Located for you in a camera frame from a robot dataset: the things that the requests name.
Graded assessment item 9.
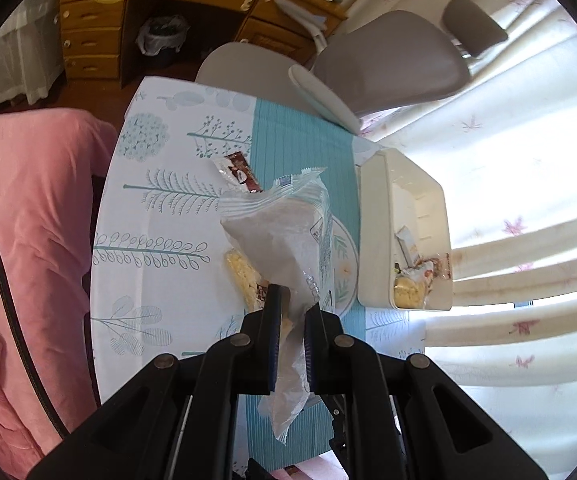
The red-white wrapped packet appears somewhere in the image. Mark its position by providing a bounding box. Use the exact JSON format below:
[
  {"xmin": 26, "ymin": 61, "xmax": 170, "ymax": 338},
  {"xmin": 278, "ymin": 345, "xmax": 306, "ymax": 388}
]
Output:
[{"xmin": 415, "ymin": 255, "xmax": 451, "ymax": 281}]

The wooden desk with drawers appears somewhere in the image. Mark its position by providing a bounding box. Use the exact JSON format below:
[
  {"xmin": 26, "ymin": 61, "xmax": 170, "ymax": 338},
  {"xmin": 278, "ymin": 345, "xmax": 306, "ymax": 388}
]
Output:
[{"xmin": 59, "ymin": 0, "xmax": 350, "ymax": 81}]

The white sheer cloth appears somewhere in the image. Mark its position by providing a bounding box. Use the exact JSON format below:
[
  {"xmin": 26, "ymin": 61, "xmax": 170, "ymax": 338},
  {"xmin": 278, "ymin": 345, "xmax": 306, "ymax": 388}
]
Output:
[{"xmin": 0, "ymin": 0, "xmax": 64, "ymax": 113}]

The white flower-print curtain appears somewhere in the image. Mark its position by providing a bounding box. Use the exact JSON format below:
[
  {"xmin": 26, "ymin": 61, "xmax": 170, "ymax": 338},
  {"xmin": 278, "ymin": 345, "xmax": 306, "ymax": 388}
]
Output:
[{"xmin": 343, "ymin": 0, "xmax": 577, "ymax": 461}]

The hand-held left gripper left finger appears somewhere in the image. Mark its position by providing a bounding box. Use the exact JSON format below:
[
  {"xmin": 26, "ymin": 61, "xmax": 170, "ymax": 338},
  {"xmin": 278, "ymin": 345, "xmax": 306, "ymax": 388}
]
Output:
[{"xmin": 28, "ymin": 284, "xmax": 284, "ymax": 480}]

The small brown packet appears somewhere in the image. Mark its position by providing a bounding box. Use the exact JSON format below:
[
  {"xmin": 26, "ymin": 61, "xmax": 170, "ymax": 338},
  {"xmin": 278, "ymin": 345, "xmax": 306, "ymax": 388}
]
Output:
[{"xmin": 212, "ymin": 152, "xmax": 264, "ymax": 195}]

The black cable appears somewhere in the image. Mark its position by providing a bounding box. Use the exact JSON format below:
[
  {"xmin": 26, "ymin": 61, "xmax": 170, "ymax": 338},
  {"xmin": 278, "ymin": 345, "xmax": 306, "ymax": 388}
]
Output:
[{"xmin": 0, "ymin": 205, "xmax": 69, "ymax": 438}]

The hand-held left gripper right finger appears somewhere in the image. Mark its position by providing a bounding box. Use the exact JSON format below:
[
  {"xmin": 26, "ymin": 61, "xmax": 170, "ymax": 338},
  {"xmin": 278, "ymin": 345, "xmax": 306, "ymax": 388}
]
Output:
[{"xmin": 303, "ymin": 304, "xmax": 549, "ymax": 480}]

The trash bin with bag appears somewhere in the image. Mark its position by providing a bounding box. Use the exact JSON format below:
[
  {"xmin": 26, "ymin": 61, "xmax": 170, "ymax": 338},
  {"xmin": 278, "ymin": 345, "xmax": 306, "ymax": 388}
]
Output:
[{"xmin": 136, "ymin": 15, "xmax": 189, "ymax": 58}]

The beige biscuit packet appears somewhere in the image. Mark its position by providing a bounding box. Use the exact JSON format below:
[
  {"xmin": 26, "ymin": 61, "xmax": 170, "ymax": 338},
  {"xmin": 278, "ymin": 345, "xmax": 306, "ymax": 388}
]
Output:
[{"xmin": 395, "ymin": 226, "xmax": 419, "ymax": 266}]

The yellow noodle cake packet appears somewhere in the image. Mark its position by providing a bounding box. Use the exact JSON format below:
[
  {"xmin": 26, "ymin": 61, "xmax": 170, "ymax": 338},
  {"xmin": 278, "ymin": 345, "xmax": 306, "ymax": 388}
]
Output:
[{"xmin": 224, "ymin": 249, "xmax": 294, "ymax": 341}]

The pink blanket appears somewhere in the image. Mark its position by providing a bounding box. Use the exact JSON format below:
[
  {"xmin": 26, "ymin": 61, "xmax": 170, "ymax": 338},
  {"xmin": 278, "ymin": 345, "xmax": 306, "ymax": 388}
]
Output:
[{"xmin": 0, "ymin": 107, "xmax": 119, "ymax": 480}]

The white plastic box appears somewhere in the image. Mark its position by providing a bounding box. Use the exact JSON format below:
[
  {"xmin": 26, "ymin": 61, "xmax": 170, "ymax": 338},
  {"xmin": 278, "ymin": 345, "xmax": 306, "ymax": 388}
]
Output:
[{"xmin": 357, "ymin": 149, "xmax": 454, "ymax": 313}]

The large clear white-filled packet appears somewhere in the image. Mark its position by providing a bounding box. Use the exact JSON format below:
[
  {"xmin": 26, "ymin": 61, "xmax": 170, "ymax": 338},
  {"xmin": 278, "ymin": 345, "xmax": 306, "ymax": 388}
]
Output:
[{"xmin": 218, "ymin": 167, "xmax": 336, "ymax": 446}]

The grey office chair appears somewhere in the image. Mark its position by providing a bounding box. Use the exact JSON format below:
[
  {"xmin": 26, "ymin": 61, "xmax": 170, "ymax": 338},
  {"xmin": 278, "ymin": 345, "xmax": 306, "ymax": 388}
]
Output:
[{"xmin": 196, "ymin": 0, "xmax": 509, "ymax": 136}]

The floral plate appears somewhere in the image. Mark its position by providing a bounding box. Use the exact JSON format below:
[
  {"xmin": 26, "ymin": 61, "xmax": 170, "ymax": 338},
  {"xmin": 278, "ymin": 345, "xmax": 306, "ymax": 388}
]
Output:
[{"xmin": 329, "ymin": 215, "xmax": 359, "ymax": 318}]

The small yellow cookie packet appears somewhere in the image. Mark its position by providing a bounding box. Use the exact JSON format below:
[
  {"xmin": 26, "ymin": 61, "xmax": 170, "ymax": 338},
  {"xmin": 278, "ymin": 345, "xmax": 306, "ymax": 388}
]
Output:
[{"xmin": 393, "ymin": 275, "xmax": 431, "ymax": 309}]

